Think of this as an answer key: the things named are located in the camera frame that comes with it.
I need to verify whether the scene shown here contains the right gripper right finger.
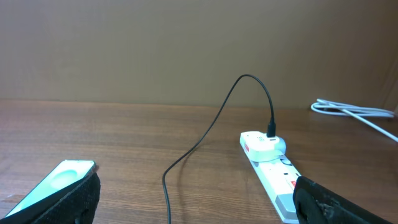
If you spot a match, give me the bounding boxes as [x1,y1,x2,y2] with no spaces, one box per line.
[293,176,392,224]

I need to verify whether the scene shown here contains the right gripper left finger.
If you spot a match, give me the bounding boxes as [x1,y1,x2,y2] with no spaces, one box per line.
[0,169,101,224]

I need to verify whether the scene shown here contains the black charging cable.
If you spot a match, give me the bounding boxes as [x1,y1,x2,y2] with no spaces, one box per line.
[162,73,277,224]

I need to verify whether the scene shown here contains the blue screen smartphone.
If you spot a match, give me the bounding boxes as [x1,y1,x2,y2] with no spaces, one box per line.
[6,160,96,217]

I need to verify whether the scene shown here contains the white charger adapter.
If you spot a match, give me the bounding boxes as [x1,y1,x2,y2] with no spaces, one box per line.
[239,131,286,162]

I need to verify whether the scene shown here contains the white power strip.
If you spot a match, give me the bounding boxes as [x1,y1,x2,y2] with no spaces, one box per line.
[249,154,301,223]

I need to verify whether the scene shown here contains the white power strip cord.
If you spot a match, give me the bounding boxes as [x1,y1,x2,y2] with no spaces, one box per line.
[329,102,398,143]

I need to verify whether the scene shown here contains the white cables at corner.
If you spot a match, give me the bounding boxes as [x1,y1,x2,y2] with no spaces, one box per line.
[310,98,398,119]

